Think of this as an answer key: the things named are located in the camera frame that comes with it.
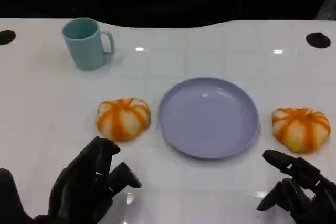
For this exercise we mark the lilac plate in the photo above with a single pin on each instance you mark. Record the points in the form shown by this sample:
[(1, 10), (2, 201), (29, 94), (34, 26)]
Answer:
[(208, 119)]

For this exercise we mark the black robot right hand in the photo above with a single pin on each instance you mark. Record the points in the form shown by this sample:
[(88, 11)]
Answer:
[(309, 182)]

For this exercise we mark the pale green mug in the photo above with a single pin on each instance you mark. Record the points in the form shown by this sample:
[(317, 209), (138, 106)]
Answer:
[(84, 45)]

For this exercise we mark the grey background object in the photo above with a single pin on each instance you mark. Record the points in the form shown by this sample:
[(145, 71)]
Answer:
[(328, 3)]

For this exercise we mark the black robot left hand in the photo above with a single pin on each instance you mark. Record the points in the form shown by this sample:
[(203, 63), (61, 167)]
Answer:
[(78, 182)]

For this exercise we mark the orange and white bread roll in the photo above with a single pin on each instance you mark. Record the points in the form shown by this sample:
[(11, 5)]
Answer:
[(123, 119), (300, 129)]

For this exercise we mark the black table grommet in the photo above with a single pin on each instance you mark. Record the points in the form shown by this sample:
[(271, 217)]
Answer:
[(318, 40), (6, 37)]

